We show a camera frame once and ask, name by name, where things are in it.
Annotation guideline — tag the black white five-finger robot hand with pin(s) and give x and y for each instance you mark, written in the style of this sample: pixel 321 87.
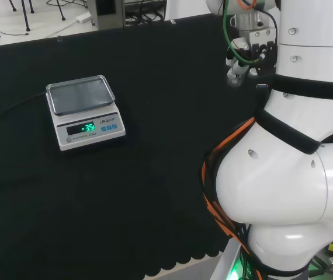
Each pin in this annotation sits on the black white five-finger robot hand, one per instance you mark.
pixel 263 59

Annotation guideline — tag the clear cloth clip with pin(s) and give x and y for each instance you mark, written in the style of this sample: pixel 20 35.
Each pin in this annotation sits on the clear cloth clip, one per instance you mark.
pixel 59 38
pixel 172 21

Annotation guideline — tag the grey metal cabinet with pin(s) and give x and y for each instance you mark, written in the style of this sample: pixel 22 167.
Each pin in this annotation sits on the grey metal cabinet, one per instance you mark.
pixel 108 14

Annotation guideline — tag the white power strip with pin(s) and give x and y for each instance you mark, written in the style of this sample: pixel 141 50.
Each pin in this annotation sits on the white power strip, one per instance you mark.
pixel 83 17

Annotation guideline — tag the white electronic balance steel pan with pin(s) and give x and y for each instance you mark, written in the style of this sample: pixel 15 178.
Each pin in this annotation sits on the white electronic balance steel pan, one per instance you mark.
pixel 87 116

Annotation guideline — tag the black bench cloth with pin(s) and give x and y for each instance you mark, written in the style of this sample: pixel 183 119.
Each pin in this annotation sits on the black bench cloth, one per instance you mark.
pixel 125 189

